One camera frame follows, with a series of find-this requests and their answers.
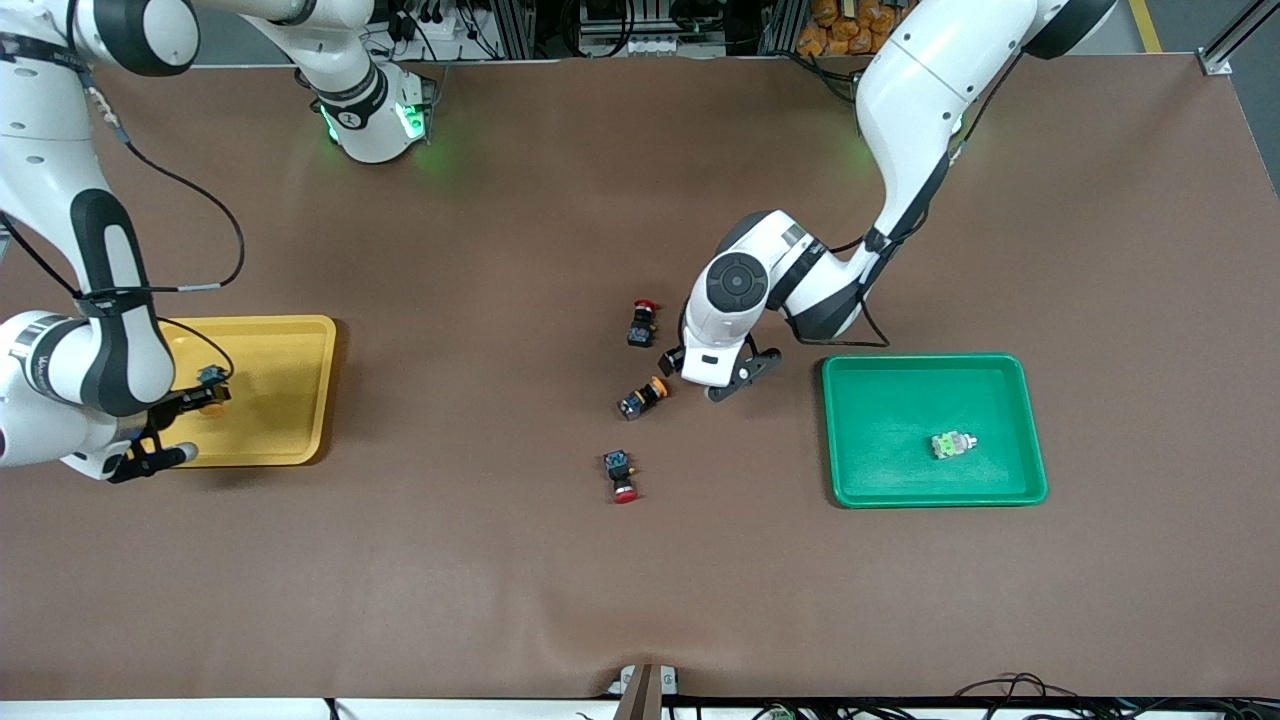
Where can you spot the red push button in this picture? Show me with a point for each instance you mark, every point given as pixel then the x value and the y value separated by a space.
pixel 620 468
pixel 640 330

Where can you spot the yellow button black blue base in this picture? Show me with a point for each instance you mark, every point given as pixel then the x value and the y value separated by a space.
pixel 211 375

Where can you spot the white power strip with plugs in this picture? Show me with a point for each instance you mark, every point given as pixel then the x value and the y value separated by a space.
pixel 445 25

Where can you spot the bag of orange items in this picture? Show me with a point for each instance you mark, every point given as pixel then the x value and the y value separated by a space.
pixel 850 30

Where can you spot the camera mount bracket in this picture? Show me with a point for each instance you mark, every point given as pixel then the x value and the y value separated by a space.
pixel 645 690

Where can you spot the aluminium profile with bracket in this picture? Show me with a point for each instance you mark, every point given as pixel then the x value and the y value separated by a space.
pixel 1215 62

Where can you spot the aluminium frame post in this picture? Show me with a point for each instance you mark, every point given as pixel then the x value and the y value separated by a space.
pixel 518 30
pixel 782 28

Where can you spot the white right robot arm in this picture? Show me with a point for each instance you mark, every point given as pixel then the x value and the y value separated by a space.
pixel 40 150

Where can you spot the green button white block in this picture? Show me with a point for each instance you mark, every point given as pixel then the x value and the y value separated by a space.
pixel 950 445

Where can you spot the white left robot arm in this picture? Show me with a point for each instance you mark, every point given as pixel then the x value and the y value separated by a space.
pixel 910 110

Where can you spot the green plastic tray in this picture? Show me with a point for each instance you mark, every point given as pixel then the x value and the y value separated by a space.
pixel 900 430

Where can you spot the brown table mat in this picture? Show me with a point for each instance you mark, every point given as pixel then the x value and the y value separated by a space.
pixel 640 600

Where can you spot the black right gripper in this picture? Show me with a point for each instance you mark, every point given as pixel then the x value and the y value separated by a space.
pixel 178 404

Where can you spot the yellow button clear base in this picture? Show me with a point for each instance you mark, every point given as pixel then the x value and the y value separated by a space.
pixel 640 400

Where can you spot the green terminal connector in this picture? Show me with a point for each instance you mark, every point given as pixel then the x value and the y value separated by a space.
pixel 778 713

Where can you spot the yellow plastic tray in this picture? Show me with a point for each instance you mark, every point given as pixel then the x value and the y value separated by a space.
pixel 270 400

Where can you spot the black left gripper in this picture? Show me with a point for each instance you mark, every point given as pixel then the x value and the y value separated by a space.
pixel 673 359

